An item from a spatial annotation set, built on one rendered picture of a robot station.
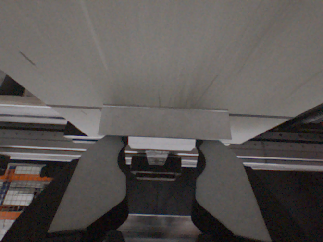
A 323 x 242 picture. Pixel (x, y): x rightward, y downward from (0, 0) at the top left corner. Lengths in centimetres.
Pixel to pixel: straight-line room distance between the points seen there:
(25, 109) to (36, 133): 31
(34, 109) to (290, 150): 59
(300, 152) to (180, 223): 46
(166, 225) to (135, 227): 3
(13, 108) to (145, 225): 21
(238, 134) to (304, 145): 45
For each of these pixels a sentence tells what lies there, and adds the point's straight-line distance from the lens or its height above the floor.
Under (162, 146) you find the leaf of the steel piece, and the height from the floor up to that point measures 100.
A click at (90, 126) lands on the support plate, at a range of 17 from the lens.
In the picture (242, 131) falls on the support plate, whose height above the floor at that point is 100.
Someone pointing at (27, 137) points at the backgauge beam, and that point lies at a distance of 57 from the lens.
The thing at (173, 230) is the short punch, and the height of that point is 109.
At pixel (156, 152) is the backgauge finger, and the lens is 24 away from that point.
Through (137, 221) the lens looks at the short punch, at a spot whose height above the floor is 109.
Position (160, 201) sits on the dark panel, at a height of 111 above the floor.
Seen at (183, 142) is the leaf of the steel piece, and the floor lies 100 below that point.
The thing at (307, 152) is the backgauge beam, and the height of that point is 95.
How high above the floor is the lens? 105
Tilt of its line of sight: 22 degrees down
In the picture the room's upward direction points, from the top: 178 degrees counter-clockwise
